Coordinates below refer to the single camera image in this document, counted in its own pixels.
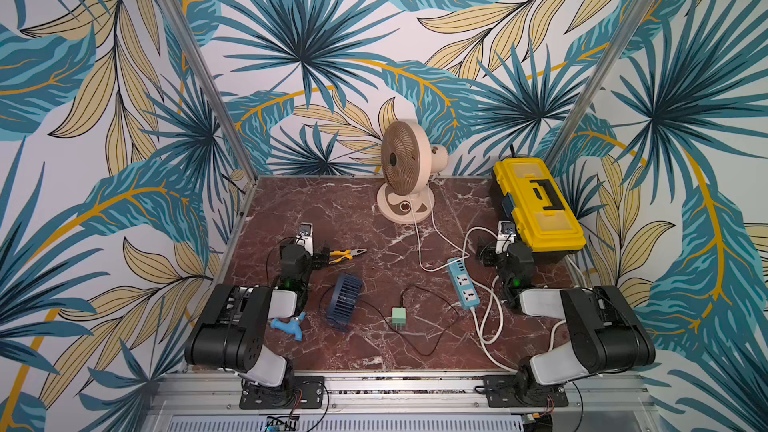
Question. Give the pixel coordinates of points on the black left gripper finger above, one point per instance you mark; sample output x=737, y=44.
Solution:
x=320, y=261
x=322, y=251

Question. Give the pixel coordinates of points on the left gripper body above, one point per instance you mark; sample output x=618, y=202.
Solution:
x=305, y=275

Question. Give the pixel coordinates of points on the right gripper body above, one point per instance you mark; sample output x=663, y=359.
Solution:
x=491, y=255

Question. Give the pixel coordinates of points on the teal power strip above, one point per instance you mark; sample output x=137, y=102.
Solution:
x=463, y=285

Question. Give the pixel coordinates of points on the green power adapter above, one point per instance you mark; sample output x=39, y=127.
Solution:
x=398, y=319

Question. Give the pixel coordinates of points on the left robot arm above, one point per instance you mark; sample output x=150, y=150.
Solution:
x=230, y=332

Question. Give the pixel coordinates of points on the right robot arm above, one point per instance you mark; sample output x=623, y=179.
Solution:
x=604, y=332

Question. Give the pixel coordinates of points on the navy blue small fan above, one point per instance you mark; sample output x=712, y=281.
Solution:
x=343, y=301

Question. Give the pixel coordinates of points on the beige desk fan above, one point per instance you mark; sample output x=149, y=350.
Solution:
x=408, y=161

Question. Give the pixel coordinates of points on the yellow black toolbox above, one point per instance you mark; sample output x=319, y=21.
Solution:
x=532, y=200

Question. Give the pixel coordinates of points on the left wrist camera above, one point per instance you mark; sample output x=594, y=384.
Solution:
x=305, y=237

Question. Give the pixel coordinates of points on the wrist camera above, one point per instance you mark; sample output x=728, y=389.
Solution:
x=305, y=237
x=506, y=236

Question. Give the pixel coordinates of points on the yellow handled pliers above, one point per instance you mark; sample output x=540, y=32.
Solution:
x=338, y=256

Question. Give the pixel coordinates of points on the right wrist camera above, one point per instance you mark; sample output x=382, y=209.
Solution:
x=506, y=236

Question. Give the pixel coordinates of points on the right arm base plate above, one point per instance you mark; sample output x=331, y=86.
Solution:
x=506, y=391

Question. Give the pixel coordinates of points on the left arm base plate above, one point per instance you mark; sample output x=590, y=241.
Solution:
x=296, y=392

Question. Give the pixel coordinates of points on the aluminium front rail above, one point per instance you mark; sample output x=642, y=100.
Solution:
x=440, y=400

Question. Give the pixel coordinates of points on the right aluminium corner post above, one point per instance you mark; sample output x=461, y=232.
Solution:
x=624, y=32

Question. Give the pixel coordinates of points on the aluminium corner post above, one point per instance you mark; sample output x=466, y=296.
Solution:
x=188, y=45
x=624, y=32

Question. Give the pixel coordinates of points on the left aluminium corner post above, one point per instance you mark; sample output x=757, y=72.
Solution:
x=188, y=45

